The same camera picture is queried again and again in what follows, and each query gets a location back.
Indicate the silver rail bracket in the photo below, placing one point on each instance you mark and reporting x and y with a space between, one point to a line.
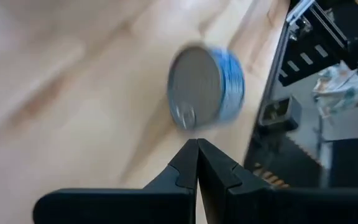
298 11

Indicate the black aluminium table frame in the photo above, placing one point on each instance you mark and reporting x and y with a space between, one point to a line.
273 77

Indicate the silver lid seafood can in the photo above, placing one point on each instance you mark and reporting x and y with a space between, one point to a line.
204 87

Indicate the black case with grey slots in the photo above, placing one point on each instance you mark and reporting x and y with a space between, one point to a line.
319 67

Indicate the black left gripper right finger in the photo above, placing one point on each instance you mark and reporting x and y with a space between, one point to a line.
275 205

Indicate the grey table-level camera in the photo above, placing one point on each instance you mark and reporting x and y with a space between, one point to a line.
278 113

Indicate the teal and white patterned cloth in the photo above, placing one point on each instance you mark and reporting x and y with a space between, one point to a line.
343 90

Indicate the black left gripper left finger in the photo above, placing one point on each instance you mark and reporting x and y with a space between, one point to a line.
120 205

